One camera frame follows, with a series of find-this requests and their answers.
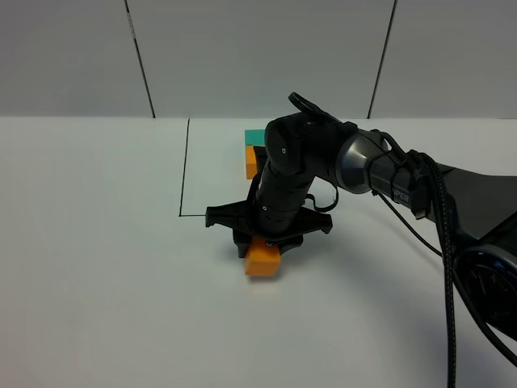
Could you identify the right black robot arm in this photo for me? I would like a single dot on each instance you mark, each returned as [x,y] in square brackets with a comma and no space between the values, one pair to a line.
[300,148]

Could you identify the teal template block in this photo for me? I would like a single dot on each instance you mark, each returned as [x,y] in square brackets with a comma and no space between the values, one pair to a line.
[255,137]

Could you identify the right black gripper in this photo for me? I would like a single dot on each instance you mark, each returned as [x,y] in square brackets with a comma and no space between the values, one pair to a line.
[273,211]

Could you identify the orange template block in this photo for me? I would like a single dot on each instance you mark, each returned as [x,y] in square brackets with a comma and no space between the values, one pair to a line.
[252,165]

